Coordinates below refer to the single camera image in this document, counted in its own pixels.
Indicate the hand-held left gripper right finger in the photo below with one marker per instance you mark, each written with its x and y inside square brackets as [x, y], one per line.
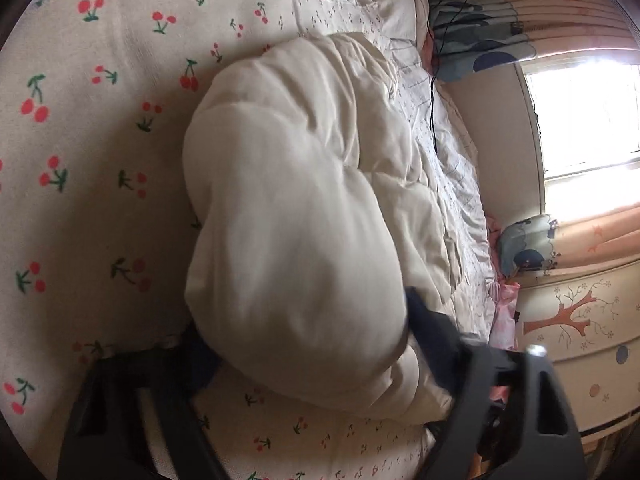
[425, 320]

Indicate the cream quilted blanket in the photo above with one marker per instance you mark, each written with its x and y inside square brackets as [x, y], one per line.
[300, 210]

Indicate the window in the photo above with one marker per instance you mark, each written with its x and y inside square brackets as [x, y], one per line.
[585, 120]

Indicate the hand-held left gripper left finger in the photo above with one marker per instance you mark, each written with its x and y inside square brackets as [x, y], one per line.
[200, 367]

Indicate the small floral print quilt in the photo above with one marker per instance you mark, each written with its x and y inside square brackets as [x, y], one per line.
[450, 160]

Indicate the orange star print curtain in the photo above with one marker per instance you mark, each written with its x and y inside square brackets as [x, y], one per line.
[595, 240]

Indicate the tree print cabinet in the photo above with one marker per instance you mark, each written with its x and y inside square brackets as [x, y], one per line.
[575, 340]

